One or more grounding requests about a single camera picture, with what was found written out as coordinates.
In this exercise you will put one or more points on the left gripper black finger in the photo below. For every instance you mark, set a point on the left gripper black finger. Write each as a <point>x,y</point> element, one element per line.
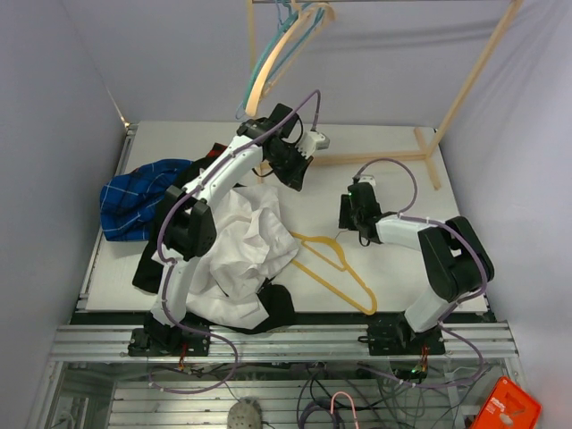
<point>297,174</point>
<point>283,175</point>

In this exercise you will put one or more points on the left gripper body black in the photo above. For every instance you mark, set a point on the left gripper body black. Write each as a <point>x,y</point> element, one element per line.
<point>292,155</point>

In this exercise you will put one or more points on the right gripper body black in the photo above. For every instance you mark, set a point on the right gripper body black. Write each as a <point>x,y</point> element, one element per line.
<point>355,220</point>

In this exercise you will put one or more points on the yellow plastic hanger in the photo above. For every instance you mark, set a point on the yellow plastic hanger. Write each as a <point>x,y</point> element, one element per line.
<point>342,266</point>

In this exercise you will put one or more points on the white shirt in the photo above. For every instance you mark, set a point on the white shirt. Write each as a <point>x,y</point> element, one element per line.
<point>232,284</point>

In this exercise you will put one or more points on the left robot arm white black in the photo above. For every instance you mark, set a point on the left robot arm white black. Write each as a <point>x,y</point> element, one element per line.
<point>188,229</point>

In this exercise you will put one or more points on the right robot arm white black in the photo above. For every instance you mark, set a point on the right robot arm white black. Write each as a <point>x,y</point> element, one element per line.
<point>457,266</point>

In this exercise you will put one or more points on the teal plastic hanger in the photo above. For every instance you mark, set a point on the teal plastic hanger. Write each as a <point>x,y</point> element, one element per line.
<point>286,49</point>

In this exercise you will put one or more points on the light wooden hanger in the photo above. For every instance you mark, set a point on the light wooden hanger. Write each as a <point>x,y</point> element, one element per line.
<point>281,58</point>

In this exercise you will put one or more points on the blue plaid shirt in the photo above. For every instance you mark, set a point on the blue plaid shirt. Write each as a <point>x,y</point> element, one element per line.
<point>128,202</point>

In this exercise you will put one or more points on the red black plaid garment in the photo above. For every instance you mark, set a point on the red black plaid garment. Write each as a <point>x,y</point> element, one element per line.
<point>216,150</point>

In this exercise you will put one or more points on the grey perforated shoe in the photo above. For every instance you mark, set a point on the grey perforated shoe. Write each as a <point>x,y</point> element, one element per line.
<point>245,414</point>

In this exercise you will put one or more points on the orange box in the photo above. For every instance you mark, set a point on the orange box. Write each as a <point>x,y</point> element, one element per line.
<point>508,406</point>

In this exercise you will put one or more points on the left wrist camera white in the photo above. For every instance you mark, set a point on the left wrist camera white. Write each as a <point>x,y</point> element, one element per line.
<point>311,142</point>

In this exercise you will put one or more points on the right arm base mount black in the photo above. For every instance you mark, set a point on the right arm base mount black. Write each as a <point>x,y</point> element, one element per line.
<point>392,336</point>

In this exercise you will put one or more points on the aluminium frame rail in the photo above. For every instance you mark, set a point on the aluminium frame rail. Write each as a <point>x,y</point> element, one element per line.
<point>109,344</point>

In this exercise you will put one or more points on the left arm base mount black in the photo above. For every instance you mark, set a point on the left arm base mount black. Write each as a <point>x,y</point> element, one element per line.
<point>168,342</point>

